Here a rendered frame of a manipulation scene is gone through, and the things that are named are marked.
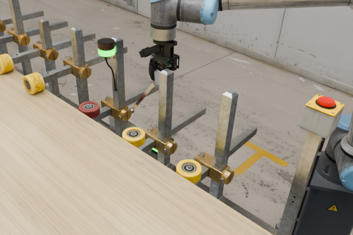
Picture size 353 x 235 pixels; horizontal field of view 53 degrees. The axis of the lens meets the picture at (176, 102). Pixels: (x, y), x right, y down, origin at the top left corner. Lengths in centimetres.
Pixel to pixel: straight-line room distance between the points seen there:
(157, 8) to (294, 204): 73
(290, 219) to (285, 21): 292
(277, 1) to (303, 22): 250
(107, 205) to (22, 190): 25
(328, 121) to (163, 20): 61
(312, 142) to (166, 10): 60
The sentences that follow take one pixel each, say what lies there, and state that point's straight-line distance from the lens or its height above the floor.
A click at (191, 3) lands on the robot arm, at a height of 133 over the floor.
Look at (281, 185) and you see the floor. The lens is 247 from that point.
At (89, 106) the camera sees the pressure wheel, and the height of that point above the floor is 91.
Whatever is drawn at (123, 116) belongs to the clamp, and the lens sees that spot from 142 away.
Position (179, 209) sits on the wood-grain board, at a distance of 100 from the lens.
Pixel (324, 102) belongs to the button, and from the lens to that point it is 90.
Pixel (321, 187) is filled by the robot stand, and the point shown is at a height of 60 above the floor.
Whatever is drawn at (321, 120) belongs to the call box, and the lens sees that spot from 89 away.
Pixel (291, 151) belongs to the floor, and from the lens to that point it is 278.
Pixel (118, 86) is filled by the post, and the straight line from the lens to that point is 138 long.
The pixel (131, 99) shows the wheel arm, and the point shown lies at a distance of 153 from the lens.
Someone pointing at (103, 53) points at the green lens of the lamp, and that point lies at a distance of 128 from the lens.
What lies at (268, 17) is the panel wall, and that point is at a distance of 394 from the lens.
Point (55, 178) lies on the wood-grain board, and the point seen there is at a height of 90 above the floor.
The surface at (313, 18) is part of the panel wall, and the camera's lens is 372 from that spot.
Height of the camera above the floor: 165
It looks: 32 degrees down
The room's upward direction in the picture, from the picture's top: 3 degrees clockwise
